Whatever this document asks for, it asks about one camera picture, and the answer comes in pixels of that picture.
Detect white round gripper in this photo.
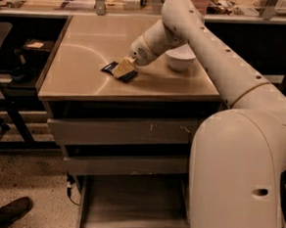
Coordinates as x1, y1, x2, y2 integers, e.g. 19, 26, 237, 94
112, 35, 158, 79

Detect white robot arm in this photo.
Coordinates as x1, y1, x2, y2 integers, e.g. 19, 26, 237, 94
113, 0, 286, 228

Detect grey drawer cabinet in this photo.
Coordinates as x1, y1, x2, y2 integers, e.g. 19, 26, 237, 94
38, 15, 220, 219

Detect top grey drawer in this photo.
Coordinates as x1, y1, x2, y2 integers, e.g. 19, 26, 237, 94
47, 118, 199, 146

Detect middle grey drawer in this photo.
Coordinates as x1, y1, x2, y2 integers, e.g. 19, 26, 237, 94
64, 156, 189, 176

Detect open bottom grey drawer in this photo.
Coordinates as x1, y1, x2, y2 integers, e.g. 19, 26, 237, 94
76, 175, 189, 228

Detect white ceramic bowl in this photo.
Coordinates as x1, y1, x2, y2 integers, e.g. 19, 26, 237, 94
165, 44, 196, 71

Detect black box under desk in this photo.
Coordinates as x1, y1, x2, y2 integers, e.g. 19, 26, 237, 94
22, 38, 55, 63

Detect pink stacked bins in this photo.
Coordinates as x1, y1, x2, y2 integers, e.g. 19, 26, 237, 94
191, 0, 210, 15

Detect brown shoe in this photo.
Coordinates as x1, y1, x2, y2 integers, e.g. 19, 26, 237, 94
0, 197, 33, 228

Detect black cable with plug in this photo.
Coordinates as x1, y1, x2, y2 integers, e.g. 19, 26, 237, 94
64, 170, 83, 206

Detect long workbench with rail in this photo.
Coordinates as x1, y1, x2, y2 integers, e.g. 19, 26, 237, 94
0, 0, 286, 23

